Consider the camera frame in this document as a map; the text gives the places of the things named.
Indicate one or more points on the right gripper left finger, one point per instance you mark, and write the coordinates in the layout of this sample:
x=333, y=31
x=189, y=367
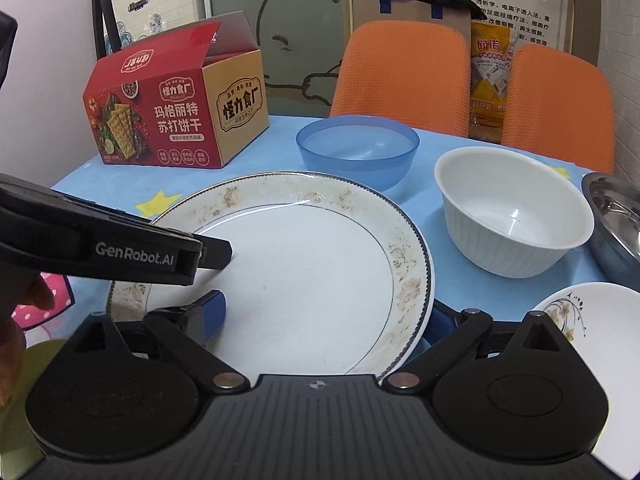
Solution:
x=184, y=331

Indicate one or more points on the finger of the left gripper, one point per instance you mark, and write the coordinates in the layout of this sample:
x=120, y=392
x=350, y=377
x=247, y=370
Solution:
x=216, y=253

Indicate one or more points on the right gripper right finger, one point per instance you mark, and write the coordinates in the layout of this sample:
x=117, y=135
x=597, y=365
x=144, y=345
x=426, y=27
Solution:
x=453, y=337

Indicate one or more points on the brown rimmed white plate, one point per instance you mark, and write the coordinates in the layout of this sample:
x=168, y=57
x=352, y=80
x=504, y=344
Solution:
x=327, y=277

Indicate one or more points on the white ceramic bowl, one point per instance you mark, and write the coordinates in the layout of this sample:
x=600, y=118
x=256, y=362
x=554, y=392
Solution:
x=508, y=213

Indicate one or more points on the white plate floral print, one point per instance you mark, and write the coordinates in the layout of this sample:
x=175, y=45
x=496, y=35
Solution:
x=602, y=322

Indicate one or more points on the blue plastic bowl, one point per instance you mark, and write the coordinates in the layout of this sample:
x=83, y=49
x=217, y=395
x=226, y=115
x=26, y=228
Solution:
x=374, y=151

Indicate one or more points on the stainless steel bowl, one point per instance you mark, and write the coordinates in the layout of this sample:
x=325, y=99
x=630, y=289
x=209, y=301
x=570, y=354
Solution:
x=614, y=243

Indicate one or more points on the person's left hand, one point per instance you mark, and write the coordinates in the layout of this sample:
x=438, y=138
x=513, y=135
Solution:
x=18, y=286

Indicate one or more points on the red cracker box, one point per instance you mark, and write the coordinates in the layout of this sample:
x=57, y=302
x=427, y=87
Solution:
x=194, y=96

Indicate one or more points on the green plate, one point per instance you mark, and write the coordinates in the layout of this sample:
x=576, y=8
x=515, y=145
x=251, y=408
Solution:
x=19, y=448

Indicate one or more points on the black tripod stand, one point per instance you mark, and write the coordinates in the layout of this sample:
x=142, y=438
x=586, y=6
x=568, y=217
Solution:
x=105, y=31

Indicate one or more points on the right orange chair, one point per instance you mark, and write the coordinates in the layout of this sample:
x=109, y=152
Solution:
x=559, y=106

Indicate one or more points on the orange chair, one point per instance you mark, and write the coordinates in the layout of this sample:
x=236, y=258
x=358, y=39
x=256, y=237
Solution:
x=412, y=72
x=559, y=106

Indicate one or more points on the glass door with cat drawing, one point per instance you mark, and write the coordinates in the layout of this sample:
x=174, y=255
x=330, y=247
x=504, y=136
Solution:
x=302, y=44

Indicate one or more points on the left orange chair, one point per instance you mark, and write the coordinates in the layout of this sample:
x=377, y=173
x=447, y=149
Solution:
x=412, y=72

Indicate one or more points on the brown cardboard box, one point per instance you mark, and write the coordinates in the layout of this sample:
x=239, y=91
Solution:
x=365, y=11

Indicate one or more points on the yellow snack bag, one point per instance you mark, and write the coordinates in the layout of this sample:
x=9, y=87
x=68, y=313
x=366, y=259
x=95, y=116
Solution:
x=492, y=50

